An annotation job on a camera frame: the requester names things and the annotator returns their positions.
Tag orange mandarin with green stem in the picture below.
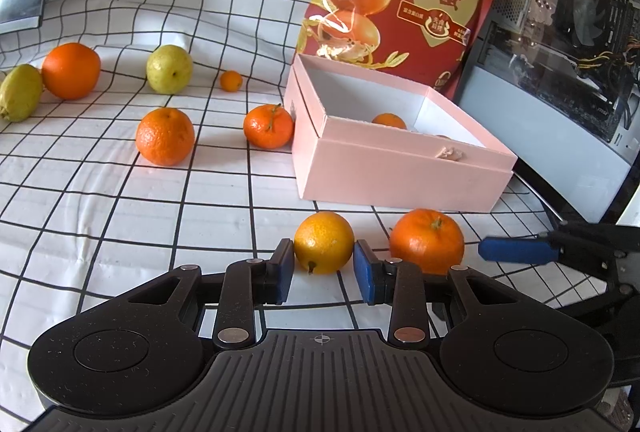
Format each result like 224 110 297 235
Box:
243 103 295 150

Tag pink cardboard box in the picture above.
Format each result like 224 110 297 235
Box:
283 54 519 214

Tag green pear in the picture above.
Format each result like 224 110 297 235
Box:
0 64 44 122

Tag computer case with glass panel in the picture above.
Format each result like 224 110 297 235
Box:
452 0 640 227

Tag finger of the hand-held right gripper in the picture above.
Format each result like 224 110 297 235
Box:
564 283 640 333
478 222 640 265

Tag white checked tablecloth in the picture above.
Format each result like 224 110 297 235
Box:
0 0 568 432

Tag large orange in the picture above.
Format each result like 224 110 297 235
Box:
41 43 102 101

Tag yellow-green pear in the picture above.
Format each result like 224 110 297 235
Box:
146 44 194 95

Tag yellow orange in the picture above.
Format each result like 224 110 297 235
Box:
293 211 355 276

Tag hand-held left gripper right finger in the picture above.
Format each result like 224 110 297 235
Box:
353 241 521 347

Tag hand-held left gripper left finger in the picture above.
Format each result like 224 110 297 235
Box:
127 239 294 350

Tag red snack bag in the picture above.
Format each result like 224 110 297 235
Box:
296 0 510 103

